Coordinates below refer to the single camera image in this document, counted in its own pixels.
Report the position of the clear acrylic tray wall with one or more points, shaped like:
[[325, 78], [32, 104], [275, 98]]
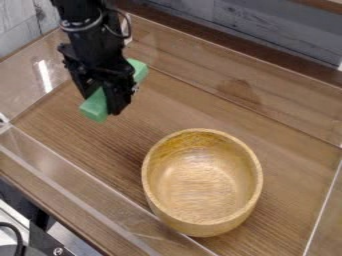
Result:
[[114, 224]]

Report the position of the green rectangular block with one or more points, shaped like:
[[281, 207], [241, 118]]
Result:
[[94, 107]]

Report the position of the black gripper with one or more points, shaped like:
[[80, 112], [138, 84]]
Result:
[[95, 62]]

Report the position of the clear acrylic corner bracket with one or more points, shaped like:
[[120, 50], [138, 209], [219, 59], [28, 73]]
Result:
[[124, 28]]

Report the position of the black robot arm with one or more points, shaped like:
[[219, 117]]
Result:
[[96, 27]]

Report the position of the brown wooden bowl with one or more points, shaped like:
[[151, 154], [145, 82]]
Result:
[[202, 180]]

